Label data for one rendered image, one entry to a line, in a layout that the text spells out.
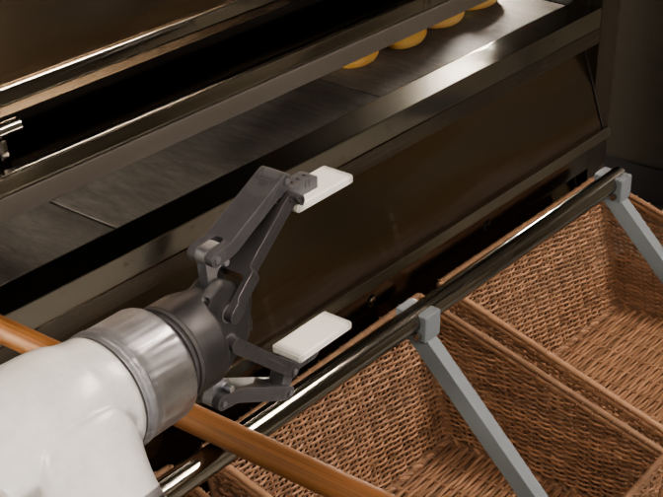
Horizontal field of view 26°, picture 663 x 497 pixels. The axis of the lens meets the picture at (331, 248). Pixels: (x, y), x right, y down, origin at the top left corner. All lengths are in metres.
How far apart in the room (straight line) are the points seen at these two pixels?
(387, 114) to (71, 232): 0.58
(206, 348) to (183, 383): 0.04
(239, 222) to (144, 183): 0.96
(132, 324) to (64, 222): 0.93
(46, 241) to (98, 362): 0.92
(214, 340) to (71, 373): 0.13
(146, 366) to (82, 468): 0.10
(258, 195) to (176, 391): 0.17
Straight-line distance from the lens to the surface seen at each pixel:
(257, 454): 1.42
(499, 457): 1.73
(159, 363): 0.99
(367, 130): 2.17
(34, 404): 0.93
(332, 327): 1.20
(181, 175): 2.03
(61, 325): 1.79
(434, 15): 1.98
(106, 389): 0.95
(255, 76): 1.70
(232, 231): 1.05
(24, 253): 1.85
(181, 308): 1.03
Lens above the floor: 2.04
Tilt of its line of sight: 28 degrees down
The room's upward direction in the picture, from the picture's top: straight up
